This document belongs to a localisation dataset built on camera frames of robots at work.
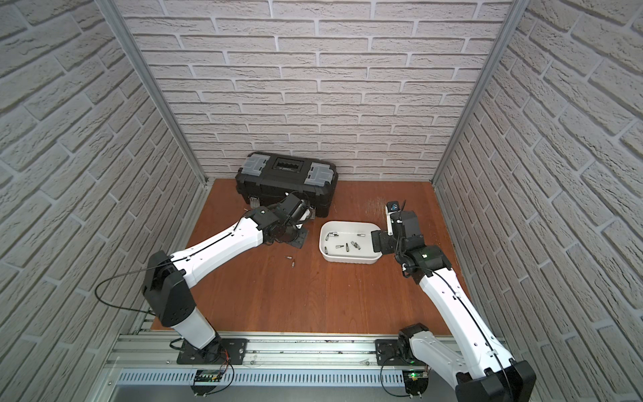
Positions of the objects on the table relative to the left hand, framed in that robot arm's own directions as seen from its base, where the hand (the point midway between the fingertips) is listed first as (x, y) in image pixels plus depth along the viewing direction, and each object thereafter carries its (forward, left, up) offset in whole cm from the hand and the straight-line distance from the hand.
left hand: (306, 232), depth 83 cm
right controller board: (-41, -33, -15) cm, 54 cm away
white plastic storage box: (+5, -16, -15) cm, 22 cm away
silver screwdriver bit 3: (+3, -15, -15) cm, 22 cm away
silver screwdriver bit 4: (+4, -19, -15) cm, 24 cm away
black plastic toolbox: (+25, +18, +1) cm, 31 cm away
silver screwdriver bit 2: (+4, -12, -16) cm, 20 cm away
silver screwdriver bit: (+9, -10, -15) cm, 20 cm away
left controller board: (-40, +28, -19) cm, 52 cm away
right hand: (-3, -29, +6) cm, 29 cm away
